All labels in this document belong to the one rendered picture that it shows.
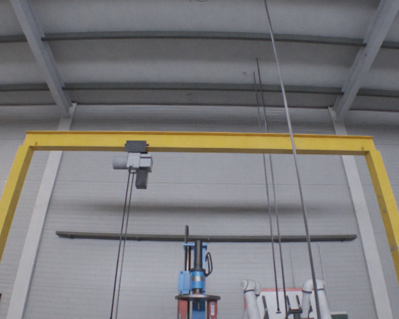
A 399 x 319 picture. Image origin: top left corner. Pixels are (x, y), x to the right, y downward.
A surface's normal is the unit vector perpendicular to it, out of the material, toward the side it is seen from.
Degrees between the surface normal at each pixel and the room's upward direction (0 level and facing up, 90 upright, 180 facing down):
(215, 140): 90
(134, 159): 90
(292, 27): 174
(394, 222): 90
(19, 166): 90
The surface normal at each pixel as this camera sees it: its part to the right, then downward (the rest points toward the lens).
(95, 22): -0.01, 0.81
